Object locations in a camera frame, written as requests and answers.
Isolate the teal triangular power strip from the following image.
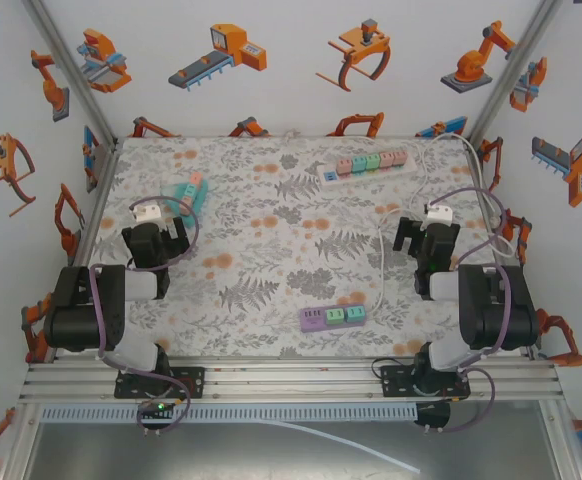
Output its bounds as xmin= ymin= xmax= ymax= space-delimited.
xmin=159 ymin=172 xmax=211 ymax=230

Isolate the white power strip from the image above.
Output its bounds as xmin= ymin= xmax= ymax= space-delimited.
xmin=316 ymin=149 xmax=418 ymax=189

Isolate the purple power strip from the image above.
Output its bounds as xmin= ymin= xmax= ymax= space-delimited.
xmin=299 ymin=305 xmax=368 ymax=332

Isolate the floral table mat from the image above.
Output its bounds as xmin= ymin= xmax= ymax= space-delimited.
xmin=70 ymin=135 xmax=530 ymax=359

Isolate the circuit board with green light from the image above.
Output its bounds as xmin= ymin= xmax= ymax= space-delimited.
xmin=137 ymin=399 xmax=178 ymax=417

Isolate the black round controller housing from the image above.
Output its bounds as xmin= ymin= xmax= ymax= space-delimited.
xmin=414 ymin=401 xmax=452 ymax=432

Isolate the steel base panel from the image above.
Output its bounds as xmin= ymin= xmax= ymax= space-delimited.
xmin=20 ymin=417 xmax=577 ymax=480

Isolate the long white power cable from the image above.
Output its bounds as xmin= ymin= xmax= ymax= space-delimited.
xmin=365 ymin=133 xmax=517 ymax=321

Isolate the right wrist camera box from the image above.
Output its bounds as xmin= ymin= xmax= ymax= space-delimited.
xmin=422 ymin=198 xmax=453 ymax=225

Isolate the aluminium side rail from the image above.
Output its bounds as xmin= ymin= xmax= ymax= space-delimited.
xmin=468 ymin=139 xmax=540 ymax=359
xmin=45 ymin=139 xmax=122 ymax=364

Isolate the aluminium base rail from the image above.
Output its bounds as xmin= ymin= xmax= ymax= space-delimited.
xmin=18 ymin=357 xmax=565 ymax=404

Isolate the aluminium corner post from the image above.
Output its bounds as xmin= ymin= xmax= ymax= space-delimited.
xmin=465 ymin=0 xmax=567 ymax=149
xmin=20 ymin=0 xmax=121 ymax=151

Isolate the grey slotted cable duct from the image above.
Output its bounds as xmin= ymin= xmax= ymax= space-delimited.
xmin=38 ymin=404 xmax=418 ymax=424

